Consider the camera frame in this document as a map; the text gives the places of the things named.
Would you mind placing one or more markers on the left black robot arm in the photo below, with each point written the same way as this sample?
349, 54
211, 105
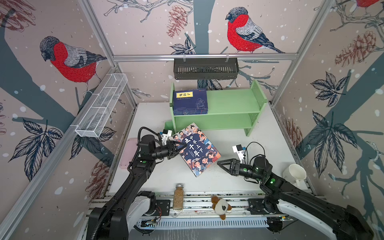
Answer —
116, 219

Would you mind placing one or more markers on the white wire mesh tray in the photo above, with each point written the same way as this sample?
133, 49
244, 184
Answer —
98, 114

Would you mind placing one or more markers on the dark hanging perforated basket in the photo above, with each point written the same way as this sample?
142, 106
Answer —
206, 69

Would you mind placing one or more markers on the brown white plush toy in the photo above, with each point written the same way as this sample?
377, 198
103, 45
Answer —
220, 206

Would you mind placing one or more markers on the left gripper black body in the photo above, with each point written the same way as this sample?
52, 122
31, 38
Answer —
167, 150

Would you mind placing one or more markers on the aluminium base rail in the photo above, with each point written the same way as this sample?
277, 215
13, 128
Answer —
199, 204

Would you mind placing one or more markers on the green two-tier wooden shelf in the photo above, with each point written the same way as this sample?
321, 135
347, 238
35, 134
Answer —
227, 109

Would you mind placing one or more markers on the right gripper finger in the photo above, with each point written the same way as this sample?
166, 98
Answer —
229, 161
228, 168

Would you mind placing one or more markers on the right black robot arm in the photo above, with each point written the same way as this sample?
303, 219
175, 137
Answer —
336, 222

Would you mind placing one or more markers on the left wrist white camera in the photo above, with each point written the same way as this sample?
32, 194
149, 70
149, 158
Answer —
165, 135

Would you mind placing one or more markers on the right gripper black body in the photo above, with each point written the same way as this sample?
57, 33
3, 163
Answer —
245, 170

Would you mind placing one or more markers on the illustrated Chinese history book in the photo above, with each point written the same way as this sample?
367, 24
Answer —
200, 153

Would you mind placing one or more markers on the pink flat tray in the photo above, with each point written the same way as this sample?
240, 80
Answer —
129, 152

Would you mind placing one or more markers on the blue book wide yellow label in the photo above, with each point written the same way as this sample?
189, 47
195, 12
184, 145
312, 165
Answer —
189, 113

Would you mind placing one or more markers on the glass jar of grains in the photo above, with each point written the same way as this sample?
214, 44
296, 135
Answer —
178, 202

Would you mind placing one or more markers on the white ceramic mug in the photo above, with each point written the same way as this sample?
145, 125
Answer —
296, 175

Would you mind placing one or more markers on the dark blue bottom book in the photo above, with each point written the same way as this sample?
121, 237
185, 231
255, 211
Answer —
190, 99

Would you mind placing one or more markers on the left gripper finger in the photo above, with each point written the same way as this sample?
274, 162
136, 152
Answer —
179, 145
180, 152

